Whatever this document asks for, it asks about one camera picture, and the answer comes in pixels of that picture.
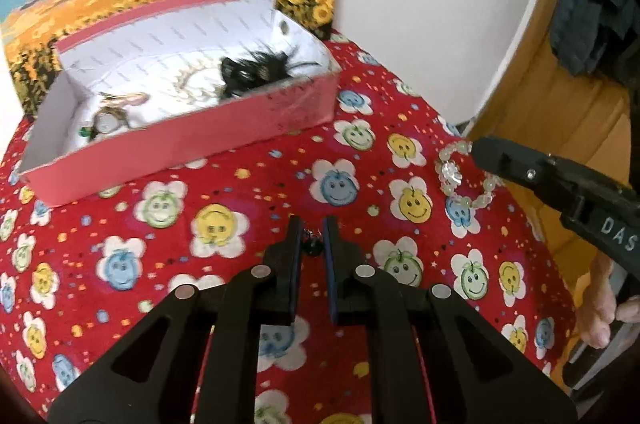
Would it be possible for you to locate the dark blue knitted garment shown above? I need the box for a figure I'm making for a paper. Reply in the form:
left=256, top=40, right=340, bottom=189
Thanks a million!
left=550, top=0, right=639, bottom=88

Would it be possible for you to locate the green gem pendant necklace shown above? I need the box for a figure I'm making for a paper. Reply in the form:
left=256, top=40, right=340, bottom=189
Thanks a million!
left=78, top=106, right=134, bottom=143

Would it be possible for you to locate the pink cardboard box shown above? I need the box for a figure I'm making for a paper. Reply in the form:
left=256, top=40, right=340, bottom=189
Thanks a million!
left=17, top=0, right=341, bottom=207

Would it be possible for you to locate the clear flower bead bracelet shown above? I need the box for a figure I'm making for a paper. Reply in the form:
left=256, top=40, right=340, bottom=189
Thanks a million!
left=433, top=139, right=506, bottom=210

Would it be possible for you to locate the white pearl bracelet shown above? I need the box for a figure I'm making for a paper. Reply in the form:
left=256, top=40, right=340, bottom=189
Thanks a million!
left=171, top=66, right=227, bottom=103

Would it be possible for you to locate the right hand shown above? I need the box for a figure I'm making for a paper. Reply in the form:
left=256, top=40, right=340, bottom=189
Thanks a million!
left=575, top=252, right=640, bottom=349

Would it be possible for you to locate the red smiley flower cloth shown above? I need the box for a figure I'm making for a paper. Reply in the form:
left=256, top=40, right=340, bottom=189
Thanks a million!
left=1, top=42, right=577, bottom=423

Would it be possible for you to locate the black feather hair accessory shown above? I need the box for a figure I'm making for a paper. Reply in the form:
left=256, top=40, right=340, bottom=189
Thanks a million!
left=219, top=48, right=319, bottom=99

